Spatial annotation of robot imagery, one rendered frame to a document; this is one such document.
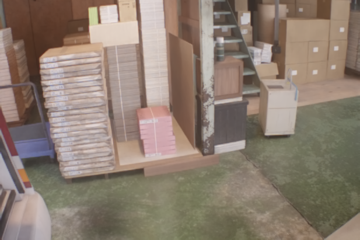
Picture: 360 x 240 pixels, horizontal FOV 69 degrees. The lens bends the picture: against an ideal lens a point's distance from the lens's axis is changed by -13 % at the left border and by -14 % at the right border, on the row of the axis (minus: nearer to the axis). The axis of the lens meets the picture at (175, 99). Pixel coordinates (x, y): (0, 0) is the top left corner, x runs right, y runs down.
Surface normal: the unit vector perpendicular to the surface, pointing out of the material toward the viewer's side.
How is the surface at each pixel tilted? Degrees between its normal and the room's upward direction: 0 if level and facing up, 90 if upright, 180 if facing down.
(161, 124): 90
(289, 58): 90
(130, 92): 90
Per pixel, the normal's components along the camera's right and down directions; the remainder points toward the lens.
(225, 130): 0.25, 0.33
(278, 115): -0.07, 0.35
